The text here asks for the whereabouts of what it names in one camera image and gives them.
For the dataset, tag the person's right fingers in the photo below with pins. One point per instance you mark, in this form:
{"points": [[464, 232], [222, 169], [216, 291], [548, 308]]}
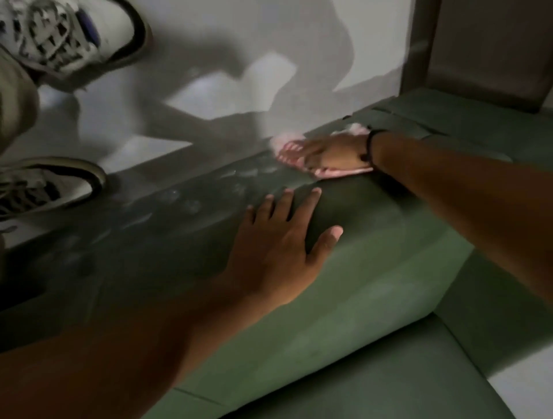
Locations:
{"points": [[300, 155]]}

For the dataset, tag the brown wooden cabinet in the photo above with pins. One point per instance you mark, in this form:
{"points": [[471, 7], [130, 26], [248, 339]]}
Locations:
{"points": [[488, 47]]}

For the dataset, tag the person's right hand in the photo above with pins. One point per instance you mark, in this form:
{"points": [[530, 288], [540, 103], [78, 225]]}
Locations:
{"points": [[339, 151]]}

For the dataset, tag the green upholstered sofa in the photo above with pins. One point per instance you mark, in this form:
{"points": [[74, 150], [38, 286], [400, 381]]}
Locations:
{"points": [[380, 267]]}

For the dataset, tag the person's left thumb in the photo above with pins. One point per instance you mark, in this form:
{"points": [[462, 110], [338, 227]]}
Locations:
{"points": [[328, 241]]}

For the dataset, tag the black wrist band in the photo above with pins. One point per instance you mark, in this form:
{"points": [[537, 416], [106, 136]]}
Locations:
{"points": [[370, 146]]}

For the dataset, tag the person's left forearm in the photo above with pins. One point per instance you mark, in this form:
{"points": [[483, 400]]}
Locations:
{"points": [[142, 345]]}

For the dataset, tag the pink fluffy cleaning cloth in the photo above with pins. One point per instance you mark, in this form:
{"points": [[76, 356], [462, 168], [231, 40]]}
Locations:
{"points": [[283, 142]]}

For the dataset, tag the person's left middle finger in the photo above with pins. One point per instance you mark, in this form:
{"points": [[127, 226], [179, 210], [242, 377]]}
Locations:
{"points": [[284, 206]]}

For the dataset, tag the white patterned sneaker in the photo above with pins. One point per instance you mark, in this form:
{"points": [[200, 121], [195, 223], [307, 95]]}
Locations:
{"points": [[47, 185], [65, 34]]}

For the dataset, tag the person's left little finger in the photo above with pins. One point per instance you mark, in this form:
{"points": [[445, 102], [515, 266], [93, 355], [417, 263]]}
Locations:
{"points": [[248, 218]]}

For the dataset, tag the person's right forearm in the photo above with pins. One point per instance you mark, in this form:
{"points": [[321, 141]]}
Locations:
{"points": [[466, 203]]}

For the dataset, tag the person's left hand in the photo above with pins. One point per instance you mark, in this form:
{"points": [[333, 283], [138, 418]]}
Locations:
{"points": [[268, 254]]}

